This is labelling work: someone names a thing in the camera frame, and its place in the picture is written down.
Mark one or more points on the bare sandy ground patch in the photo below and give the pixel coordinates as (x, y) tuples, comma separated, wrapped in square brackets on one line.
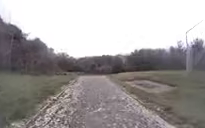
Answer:
[(149, 85)]

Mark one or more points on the wood of dark trees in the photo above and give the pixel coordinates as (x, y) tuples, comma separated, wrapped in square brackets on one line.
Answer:
[(30, 56)]

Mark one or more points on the grass verge with weeds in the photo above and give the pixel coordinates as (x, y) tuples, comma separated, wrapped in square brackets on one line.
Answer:
[(16, 93)]

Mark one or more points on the open grass field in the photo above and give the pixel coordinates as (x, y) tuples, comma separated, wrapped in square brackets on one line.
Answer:
[(190, 100)]

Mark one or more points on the grey gravel path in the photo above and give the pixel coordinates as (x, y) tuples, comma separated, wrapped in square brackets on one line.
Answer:
[(96, 103)]

